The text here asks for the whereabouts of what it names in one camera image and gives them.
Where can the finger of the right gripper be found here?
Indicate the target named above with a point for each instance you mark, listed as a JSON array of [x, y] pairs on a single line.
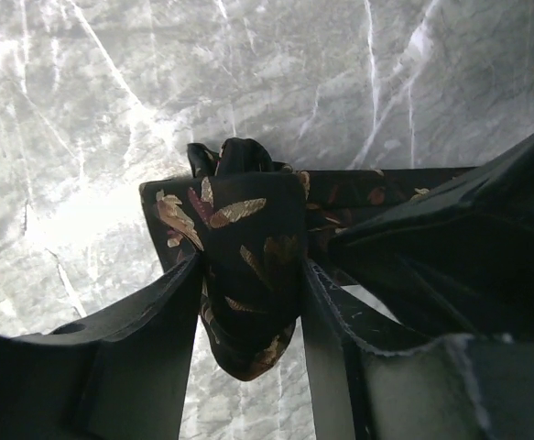
[[459, 259]]

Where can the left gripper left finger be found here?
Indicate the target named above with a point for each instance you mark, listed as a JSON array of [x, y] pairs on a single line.
[[120, 373]]

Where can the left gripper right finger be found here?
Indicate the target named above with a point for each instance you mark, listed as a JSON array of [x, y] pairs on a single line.
[[372, 378]]

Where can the dark floral patterned tie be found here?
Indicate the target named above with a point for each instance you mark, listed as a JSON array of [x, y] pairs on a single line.
[[253, 220]]

